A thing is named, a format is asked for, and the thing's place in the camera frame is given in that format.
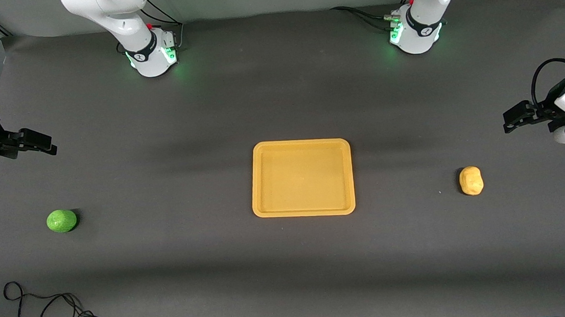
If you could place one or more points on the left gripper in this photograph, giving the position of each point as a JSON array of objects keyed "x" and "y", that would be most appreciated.
[{"x": 543, "y": 111}]

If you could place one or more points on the green apple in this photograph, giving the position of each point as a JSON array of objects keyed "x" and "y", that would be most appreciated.
[{"x": 61, "y": 221}]

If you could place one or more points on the yellow potato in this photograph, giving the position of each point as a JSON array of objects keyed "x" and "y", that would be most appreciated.
[{"x": 471, "y": 181}]

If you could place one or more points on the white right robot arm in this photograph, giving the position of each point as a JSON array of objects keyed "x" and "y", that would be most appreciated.
[{"x": 122, "y": 21}]

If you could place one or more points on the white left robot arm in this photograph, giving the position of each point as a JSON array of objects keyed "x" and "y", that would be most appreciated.
[{"x": 421, "y": 22}]

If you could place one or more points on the orange plastic tray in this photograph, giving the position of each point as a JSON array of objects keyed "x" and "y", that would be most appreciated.
[{"x": 302, "y": 178}]

